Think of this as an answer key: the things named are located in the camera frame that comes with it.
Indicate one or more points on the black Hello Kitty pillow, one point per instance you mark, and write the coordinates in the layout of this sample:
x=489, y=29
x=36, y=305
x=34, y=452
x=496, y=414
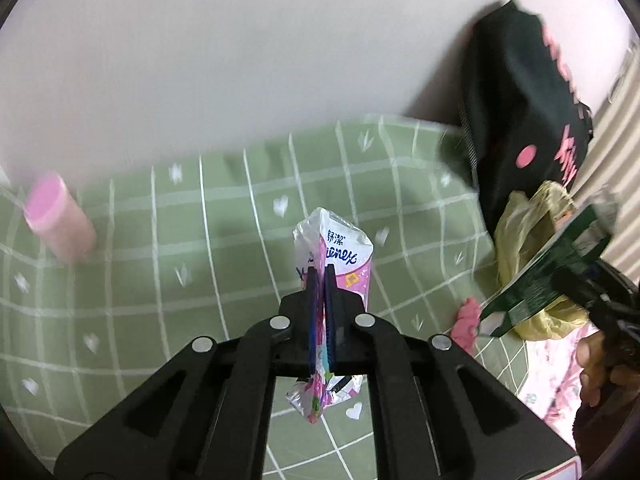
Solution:
x=522, y=120

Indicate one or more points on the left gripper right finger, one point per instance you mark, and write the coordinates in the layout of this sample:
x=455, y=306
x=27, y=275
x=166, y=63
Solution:
x=350, y=342

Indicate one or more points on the pink floral bedsheet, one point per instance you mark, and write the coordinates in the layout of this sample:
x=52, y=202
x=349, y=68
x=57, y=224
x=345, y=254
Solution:
x=552, y=386

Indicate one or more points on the pink small bottle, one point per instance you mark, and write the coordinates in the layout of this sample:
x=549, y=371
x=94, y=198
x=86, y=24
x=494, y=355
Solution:
x=55, y=217

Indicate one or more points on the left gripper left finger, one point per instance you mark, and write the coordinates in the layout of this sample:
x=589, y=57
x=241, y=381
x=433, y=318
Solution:
x=297, y=354

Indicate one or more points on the white window blinds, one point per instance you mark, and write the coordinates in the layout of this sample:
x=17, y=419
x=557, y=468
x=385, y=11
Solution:
x=613, y=161

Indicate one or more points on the brown right sleeve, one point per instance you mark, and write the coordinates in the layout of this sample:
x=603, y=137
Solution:
x=607, y=436

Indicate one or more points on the dark green carton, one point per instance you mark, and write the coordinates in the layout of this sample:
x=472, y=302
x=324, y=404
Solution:
x=535, y=303

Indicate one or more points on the pink caterpillar toy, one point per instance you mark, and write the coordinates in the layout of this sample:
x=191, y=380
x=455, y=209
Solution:
x=465, y=329

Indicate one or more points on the green checkered tablecloth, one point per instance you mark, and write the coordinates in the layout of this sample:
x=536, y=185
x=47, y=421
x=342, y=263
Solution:
x=204, y=246

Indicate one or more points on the right hand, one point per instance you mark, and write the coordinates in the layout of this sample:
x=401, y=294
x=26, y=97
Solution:
x=590, y=356

